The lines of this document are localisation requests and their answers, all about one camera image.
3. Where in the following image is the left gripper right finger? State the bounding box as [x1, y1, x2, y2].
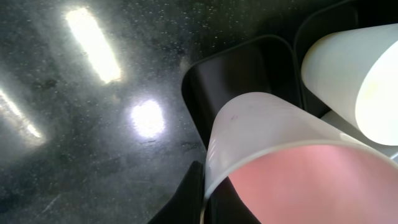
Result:
[206, 176, 262, 224]

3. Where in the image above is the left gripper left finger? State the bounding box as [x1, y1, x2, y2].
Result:
[147, 160, 206, 224]

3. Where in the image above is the pink cup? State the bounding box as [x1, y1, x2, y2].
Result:
[300, 23, 398, 146]
[203, 91, 398, 224]

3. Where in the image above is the black tray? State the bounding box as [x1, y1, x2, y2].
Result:
[181, 0, 398, 150]

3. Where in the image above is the grey cup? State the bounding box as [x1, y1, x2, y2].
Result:
[320, 110, 398, 164]

